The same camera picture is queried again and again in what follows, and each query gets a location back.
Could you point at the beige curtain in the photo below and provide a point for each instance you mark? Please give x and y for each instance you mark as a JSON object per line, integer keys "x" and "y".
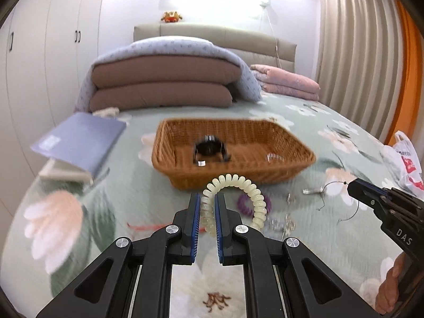
{"x": 357, "y": 56}

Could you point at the folded pink quilt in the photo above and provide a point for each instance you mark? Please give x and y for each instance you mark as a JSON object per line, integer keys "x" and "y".
{"x": 288, "y": 82}

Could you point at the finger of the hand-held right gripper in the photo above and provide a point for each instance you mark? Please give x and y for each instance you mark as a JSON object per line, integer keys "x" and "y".
{"x": 374, "y": 189}
{"x": 367, "y": 198}

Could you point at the beige padded headboard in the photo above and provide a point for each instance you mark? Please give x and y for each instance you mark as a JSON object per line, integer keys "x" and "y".
{"x": 238, "y": 39}

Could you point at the person's right hand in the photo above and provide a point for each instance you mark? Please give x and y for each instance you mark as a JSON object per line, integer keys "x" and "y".
{"x": 386, "y": 291}

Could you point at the orange curtain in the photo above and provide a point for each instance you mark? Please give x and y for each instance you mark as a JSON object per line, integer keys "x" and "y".
{"x": 410, "y": 73}

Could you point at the black wristwatch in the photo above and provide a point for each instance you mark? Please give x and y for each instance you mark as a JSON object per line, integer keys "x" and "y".
{"x": 208, "y": 147}

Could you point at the silver hair clip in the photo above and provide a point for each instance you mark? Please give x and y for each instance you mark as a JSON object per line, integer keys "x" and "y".
{"x": 313, "y": 191}

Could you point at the white wardrobe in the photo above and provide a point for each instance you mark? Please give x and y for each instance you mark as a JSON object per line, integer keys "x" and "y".
{"x": 43, "y": 56}

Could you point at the green floral bedspread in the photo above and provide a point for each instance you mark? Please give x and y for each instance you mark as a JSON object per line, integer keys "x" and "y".
{"x": 109, "y": 205}

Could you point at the white wall lamp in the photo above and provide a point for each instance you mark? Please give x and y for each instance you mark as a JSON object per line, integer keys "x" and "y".
{"x": 266, "y": 6}

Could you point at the brown wicker basket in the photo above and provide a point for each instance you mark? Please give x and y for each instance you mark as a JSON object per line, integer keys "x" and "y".
{"x": 185, "y": 172}

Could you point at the small clear plastic piece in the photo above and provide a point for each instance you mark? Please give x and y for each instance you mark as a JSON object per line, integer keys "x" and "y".
{"x": 273, "y": 158}

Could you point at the blue book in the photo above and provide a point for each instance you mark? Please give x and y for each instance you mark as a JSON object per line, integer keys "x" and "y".
{"x": 79, "y": 139}

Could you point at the white plastic bag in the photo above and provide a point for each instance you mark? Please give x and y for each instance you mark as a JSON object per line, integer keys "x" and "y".
{"x": 405, "y": 159}

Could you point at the white book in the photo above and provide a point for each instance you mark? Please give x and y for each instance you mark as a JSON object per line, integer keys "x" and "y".
{"x": 63, "y": 172}

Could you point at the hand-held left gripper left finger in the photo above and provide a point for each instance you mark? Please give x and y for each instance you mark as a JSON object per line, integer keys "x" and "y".
{"x": 197, "y": 225}

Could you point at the folded brown quilt stack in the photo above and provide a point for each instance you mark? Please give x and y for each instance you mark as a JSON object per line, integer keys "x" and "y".
{"x": 172, "y": 46}

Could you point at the small white cloth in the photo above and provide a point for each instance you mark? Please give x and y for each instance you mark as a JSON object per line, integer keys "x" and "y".
{"x": 106, "y": 112}

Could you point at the orange plush toy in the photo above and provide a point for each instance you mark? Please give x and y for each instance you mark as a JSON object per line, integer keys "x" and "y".
{"x": 171, "y": 17}

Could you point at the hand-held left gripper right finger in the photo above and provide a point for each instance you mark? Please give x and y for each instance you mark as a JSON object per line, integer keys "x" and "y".
{"x": 218, "y": 232}

